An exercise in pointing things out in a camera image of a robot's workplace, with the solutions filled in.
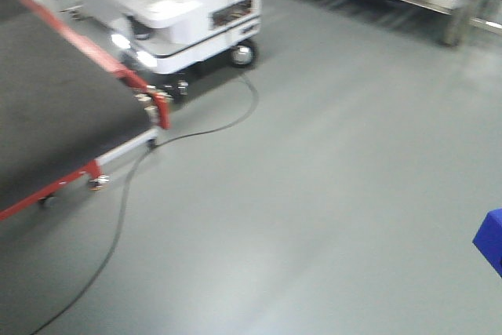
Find black floor cable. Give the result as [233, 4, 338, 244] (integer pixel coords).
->
[29, 71, 260, 335]

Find blue plastic bottle-shaped part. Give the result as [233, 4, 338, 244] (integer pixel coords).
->
[472, 209, 501, 276]

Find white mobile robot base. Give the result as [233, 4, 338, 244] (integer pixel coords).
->
[80, 0, 262, 75]

